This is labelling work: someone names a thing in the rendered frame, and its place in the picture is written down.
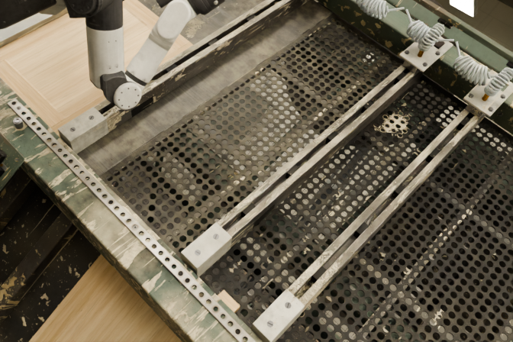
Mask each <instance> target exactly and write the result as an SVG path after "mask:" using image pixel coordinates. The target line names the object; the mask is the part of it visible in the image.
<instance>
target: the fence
mask: <svg viewBox="0 0 513 342"><path fill-rule="evenodd" d="M67 13H68V11H67V8H65V9H64V10H62V11H61V12H60V13H59V14H58V15H44V14H40V13H37V14H35V15H33V16H31V17H29V18H26V19H24V20H23V21H20V22H18V23H17V24H13V25H12V26H10V27H7V28H5V29H1V30H0V47H3V46H4V45H6V44H9V43H11V42H12V41H14V40H17V39H18V38H19V37H22V36H24V35H25V34H28V33H30V32H32V31H34V30H36V29H38V28H39V27H42V26H44V25H45V24H48V23H50V22H51V21H54V20H56V19H57V18H59V17H61V16H63V15H65V14H67Z"/></svg>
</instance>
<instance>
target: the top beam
mask: <svg viewBox="0 0 513 342"><path fill-rule="evenodd" d="M317 1H318V2H320V3H321V4H322V5H324V6H325V7H327V8H329V9H330V10H332V12H334V13H335V14H337V15H339V16H340V17H342V18H343V19H344V20H345V21H347V22H349V23H350V24H352V25H353V26H354V27H356V28H358V29H359V30H360V31H362V32H363V33H364V34H366V35H368V36H369V37H371V38H372V39H374V40H375V41H376V42H378V43H379V44H381V45H383V46H384V47H385V48H386V49H388V50H390V51H391V52H393V53H394V54H395V55H397V56H399V54H401V53H402V52H403V51H404V50H406V49H407V48H408V47H410V46H411V45H412V44H413V43H414V42H415V41H414V40H412V38H411V37H409V36H408V34H406V31H407V29H408V25H409V24H410V21H409V19H408V16H407V15H406V14H404V13H403V12H401V11H399V10H397V11H390V12H387V15H386V17H385V18H384V17H382V19H379V18H374V17H371V16H370V15H367V13H364V12H363V10H361V9H360V7H358V4H357V3H356V0H317ZM399 57H400V56H399ZM457 57H458V52H457V48H456V47H455V46H454V45H453V46H452V47H451V48H450V49H449V50H448V51H447V52H446V53H445V54H443V55H442V56H441V57H440V58H439V59H438V60H436V61H435V62H434V63H433V64H432V65H431V66H429V67H428V68H427V69H426V70H425V71H424V72H423V74H425V75H426V76H427V77H429V78H430V79H432V80H434V81H435V82H436V83H438V84H439V85H440V86H442V87H444V88H445V89H446V90H448V91H449V92H451V93H453V94H454V95H455V96H456V97H458V98H460V99H461V100H463V98H464V97H465V96H466V95H467V94H468V93H469V92H470V91H471V90H472V89H473V88H474V87H475V86H476V85H477V84H478V83H479V81H478V82H477V83H476V85H474V81H473V82H472V83H469V80H468V81H466V80H465V78H461V75H458V72H456V71H455V68H453V64H454V63H455V59H456V58H457ZM400 58H401V57H400ZM401 59H403V58H401ZM403 60H404V59H403ZM463 101H464V100H463ZM464 102H465V103H467V104H469V103H468V102H466V101H464ZM486 117H487V118H489V119H490V120H492V121H494V122H495V123H496V124H497V125H499V126H500V127H502V128H504V129H505V130H506V131H507V132H509V133H510V134H512V135H513V93H511V94H510V96H509V97H508V98H507V99H506V100H505V101H504V102H503V103H502V104H501V105H500V106H499V107H498V109H497V110H496V111H495V112H494V113H493V114H492V115H491V116H490V117H488V116H486Z"/></svg>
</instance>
